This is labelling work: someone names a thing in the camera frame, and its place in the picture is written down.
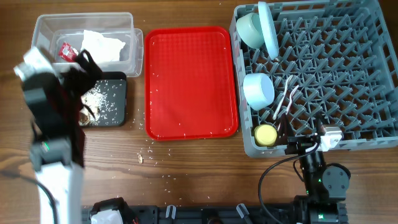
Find yellow cup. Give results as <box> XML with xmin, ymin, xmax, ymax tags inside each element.
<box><xmin>254</xmin><ymin>124</ymin><xmax>277</xmax><ymax>147</ymax></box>

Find pink plastic fork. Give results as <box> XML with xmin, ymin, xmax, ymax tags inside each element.
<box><xmin>277</xmin><ymin>85</ymin><xmax>299</xmax><ymax>131</ymax></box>

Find rice and food scraps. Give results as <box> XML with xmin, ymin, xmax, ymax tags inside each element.
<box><xmin>79</xmin><ymin>80</ymin><xmax>125</xmax><ymax>126</ymax></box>

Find light blue bowl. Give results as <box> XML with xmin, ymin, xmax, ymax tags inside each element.
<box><xmin>243</xmin><ymin>73</ymin><xmax>275</xmax><ymax>110</ymax></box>

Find white plastic spoon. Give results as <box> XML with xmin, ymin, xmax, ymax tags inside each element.
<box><xmin>272</xmin><ymin>75</ymin><xmax>293</xmax><ymax>120</ymax></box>

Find green bowl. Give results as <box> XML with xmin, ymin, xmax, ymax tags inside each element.
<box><xmin>236</xmin><ymin>12</ymin><xmax>264</xmax><ymax>49</ymax></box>

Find light blue plate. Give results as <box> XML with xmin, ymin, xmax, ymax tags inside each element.
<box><xmin>257</xmin><ymin>1</ymin><xmax>279</xmax><ymax>60</ymax></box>

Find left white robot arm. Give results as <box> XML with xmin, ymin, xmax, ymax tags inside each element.
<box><xmin>1</xmin><ymin>47</ymin><xmax>127</xmax><ymax>223</ymax></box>

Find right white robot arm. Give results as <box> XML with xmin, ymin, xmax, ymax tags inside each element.
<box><xmin>257</xmin><ymin>113</ymin><xmax>351</xmax><ymax>223</ymax></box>

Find black food waste tray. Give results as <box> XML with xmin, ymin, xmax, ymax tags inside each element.
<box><xmin>79</xmin><ymin>71</ymin><xmax>128</xmax><ymax>128</ymax></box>

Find clear plastic waste bin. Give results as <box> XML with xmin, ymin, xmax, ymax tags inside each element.
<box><xmin>31</xmin><ymin>12</ymin><xmax>144</xmax><ymax>77</ymax></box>

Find grey dishwasher rack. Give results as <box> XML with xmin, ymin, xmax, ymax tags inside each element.
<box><xmin>229</xmin><ymin>1</ymin><xmax>397</xmax><ymax>158</ymax></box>

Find red sauce packet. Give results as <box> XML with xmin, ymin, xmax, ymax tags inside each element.
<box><xmin>58</xmin><ymin>42</ymin><xmax>78</xmax><ymax>62</ymax></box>

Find crumpled white napkin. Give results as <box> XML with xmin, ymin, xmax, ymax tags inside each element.
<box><xmin>81</xmin><ymin>30</ymin><xmax>126</xmax><ymax>63</ymax></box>

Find red serving tray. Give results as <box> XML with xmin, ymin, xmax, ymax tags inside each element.
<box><xmin>144</xmin><ymin>26</ymin><xmax>238</xmax><ymax>141</ymax></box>

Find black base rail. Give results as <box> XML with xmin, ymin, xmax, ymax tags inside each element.
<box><xmin>81</xmin><ymin>203</ymin><xmax>348</xmax><ymax>224</ymax></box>

